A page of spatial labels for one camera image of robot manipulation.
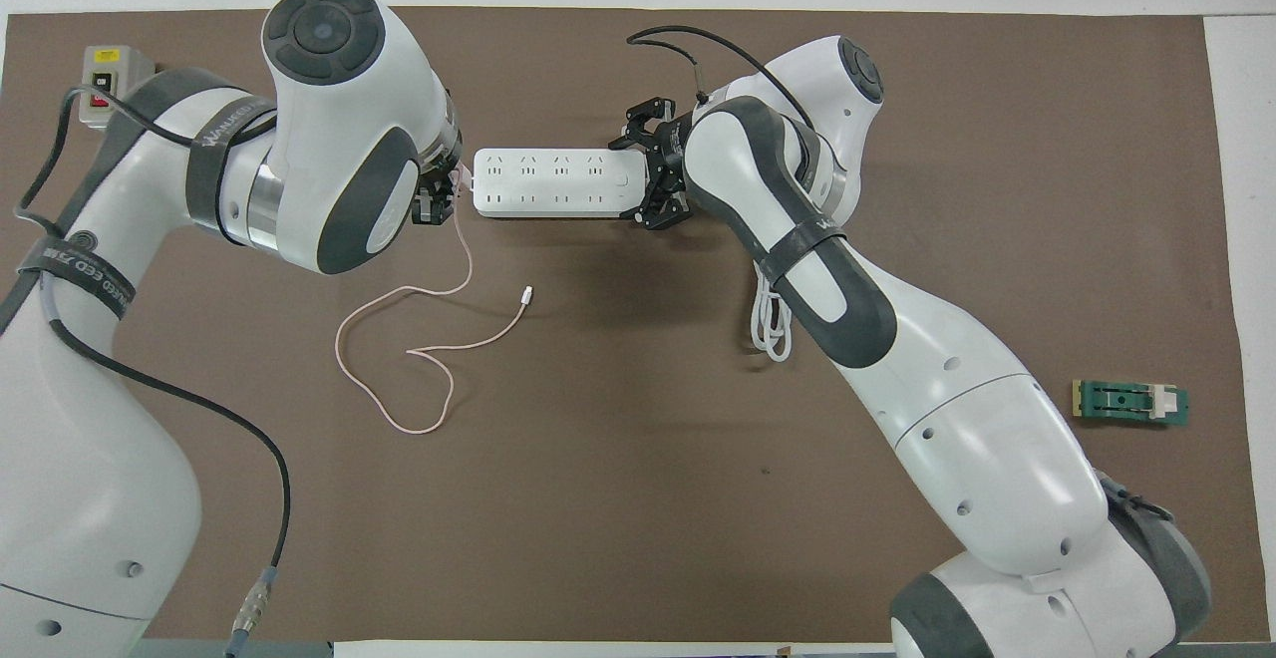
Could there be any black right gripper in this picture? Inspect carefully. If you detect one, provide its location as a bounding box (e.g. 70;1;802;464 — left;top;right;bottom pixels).
608;95;697;231

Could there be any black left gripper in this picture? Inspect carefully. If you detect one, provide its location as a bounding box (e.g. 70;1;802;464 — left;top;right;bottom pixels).
411;164;463;228

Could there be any white power strip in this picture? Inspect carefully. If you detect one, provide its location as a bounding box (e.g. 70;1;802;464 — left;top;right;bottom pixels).
471;148;651;220

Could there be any pink charging cable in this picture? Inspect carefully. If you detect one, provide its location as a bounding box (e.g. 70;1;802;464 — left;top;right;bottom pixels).
335;184;536;436

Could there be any brown table mat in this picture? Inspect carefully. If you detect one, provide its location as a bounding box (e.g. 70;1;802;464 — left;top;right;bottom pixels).
0;6;1272;644

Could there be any green circuit board module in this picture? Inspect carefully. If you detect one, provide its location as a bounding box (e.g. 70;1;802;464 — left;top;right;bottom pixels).
1072;379;1190;429

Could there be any white power cord with plug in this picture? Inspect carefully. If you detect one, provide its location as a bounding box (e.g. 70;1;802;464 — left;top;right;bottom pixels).
750;257;796;363

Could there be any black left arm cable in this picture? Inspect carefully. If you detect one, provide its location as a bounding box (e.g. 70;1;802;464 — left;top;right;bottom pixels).
12;88;292;658

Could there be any grey on-off switch box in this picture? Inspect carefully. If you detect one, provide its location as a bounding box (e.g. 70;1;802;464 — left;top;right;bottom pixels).
80;45;157;131

